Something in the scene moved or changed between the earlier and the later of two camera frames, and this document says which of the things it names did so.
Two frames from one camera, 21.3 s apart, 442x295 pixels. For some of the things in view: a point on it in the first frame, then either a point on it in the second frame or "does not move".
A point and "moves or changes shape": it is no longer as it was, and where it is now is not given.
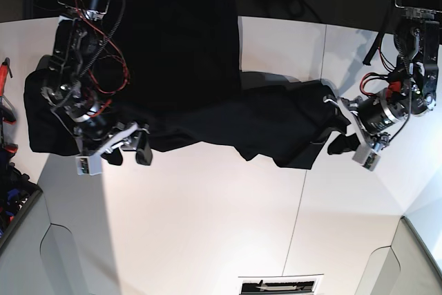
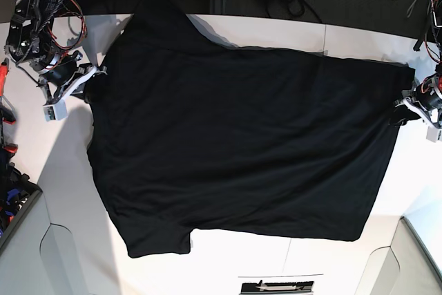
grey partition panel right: [406, 267] does not move
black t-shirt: [182, 86] moves or changes shape
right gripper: [373, 118] -> [427, 100]
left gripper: [92, 141] -> [59, 81]
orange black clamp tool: [7, 114] does not move
